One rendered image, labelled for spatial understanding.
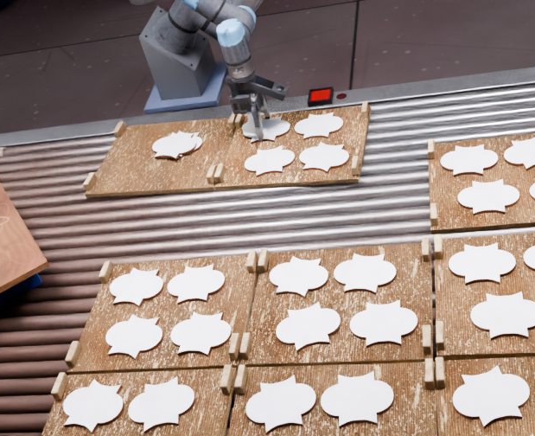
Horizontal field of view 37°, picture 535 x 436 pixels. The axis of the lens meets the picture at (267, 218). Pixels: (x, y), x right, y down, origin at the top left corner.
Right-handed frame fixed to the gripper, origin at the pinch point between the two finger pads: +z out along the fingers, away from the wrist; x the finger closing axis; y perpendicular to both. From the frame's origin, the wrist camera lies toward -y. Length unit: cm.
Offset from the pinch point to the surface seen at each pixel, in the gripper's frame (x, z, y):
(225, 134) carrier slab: 0.1, 0.4, 13.4
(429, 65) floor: -189, 94, -30
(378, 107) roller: -10.8, 3.3, -32.4
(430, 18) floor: -241, 94, -29
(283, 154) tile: 13.7, 0.0, -7.8
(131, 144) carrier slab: 1.9, -0.3, 44.3
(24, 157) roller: 2, 1, 84
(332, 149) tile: 12.8, 0.3, -22.0
